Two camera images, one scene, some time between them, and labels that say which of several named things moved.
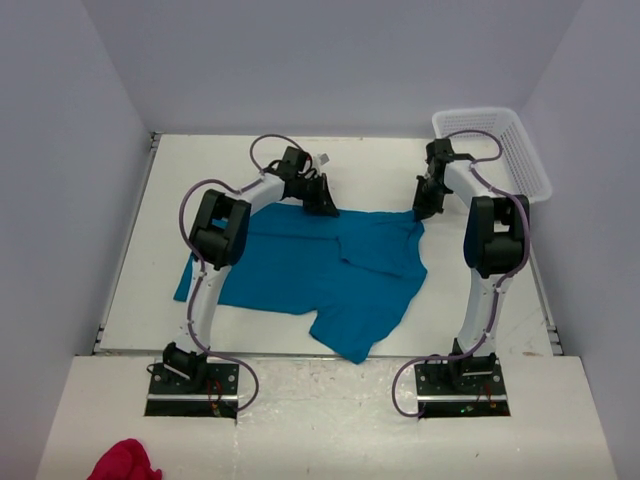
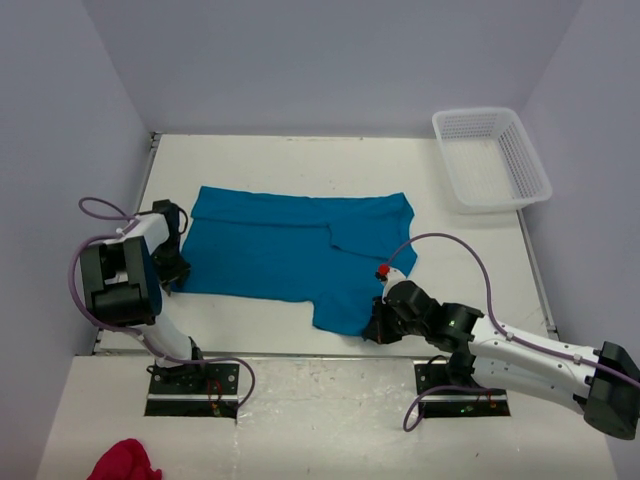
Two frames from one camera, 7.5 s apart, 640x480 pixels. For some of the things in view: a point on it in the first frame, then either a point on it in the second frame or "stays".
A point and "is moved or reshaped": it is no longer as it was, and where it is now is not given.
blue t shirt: x=353 y=272 is moved or reshaped
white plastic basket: x=499 y=147 stays
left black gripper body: x=310 y=192 -> x=168 y=263
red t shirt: x=125 y=460 stays
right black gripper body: x=430 y=197 -> x=390 y=327
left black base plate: x=193 y=390 stays
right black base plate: x=462 y=387 stays
